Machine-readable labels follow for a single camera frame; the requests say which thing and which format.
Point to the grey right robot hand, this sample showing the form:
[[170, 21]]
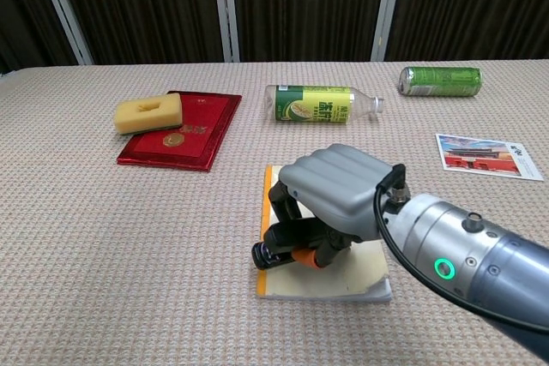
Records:
[[339, 186]]

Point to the white notebook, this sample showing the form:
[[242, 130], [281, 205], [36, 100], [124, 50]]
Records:
[[343, 278]]

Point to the clear bottle green yellow label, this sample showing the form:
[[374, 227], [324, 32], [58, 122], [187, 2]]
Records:
[[313, 103]]

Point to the green drink can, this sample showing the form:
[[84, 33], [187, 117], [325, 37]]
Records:
[[442, 81]]

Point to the red palace postcard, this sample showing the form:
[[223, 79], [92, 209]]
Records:
[[484, 156]]

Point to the red foil certificate booklet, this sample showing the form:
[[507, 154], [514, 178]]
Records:
[[195, 136]]

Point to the dark brown partition panel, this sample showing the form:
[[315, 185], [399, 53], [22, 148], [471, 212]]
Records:
[[309, 6], [141, 6], [472, 6], [21, 10]]

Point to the yellow sponge with hole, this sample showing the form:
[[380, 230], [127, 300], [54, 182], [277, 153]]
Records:
[[148, 115]]

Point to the beige woven tablecloth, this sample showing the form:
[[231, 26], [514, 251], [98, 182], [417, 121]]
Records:
[[128, 254]]

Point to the grey metal partition post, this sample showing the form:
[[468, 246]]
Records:
[[388, 6], [225, 6], [64, 10]]

